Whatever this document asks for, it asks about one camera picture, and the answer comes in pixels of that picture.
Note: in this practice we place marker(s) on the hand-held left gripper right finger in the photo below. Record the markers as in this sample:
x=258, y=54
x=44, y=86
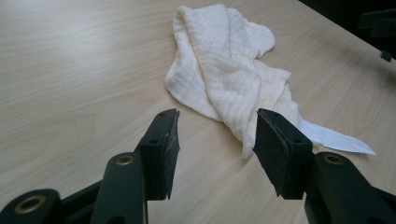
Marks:
x=280, y=152

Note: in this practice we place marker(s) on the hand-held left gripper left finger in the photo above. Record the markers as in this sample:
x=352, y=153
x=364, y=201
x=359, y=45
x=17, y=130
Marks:
x=160, y=149

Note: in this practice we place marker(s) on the white towel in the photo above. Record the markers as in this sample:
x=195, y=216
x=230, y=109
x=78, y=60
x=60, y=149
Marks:
x=224, y=71

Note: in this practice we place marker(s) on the black stand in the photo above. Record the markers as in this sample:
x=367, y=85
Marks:
x=378, y=26

